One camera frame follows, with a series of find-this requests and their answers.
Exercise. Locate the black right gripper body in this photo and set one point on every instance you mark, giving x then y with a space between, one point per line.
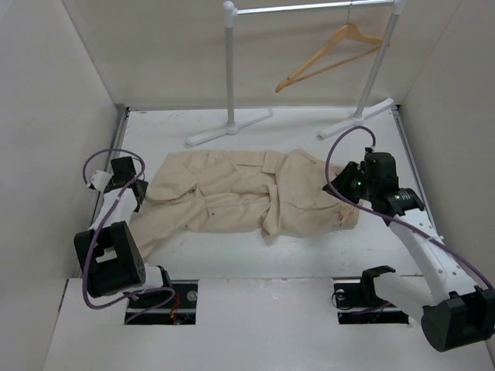
371 188

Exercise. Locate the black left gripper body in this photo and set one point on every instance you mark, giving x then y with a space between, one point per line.
144 187

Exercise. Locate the beige trousers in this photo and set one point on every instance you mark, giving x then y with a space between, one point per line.
216 191

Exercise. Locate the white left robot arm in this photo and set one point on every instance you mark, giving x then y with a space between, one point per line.
107 252

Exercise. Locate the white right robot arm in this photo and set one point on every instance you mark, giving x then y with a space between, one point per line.
461 312

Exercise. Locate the wooden clothes hanger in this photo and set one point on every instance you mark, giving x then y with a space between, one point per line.
312 53

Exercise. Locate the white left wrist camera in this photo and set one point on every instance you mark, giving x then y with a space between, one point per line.
99 180

